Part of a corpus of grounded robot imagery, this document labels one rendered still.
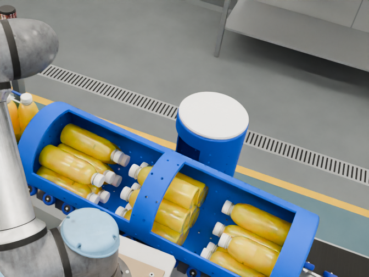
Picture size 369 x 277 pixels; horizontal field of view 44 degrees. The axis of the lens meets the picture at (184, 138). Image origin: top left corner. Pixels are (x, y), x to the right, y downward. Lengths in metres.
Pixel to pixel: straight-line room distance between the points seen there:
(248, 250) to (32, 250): 0.60
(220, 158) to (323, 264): 1.05
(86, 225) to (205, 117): 0.92
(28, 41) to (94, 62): 2.91
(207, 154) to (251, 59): 2.45
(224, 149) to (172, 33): 2.63
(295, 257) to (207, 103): 0.83
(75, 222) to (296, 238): 0.57
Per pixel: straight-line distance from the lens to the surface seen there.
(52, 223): 1.61
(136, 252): 1.21
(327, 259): 2.62
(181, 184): 1.30
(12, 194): 0.92
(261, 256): 1.28
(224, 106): 1.84
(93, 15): 4.45
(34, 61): 0.92
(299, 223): 1.26
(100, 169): 1.46
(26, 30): 0.92
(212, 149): 1.73
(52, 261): 0.95
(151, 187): 1.26
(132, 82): 3.61
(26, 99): 1.70
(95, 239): 0.95
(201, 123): 1.74
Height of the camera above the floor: 2.18
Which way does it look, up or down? 43 degrees down
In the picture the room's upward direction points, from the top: 10 degrees clockwise
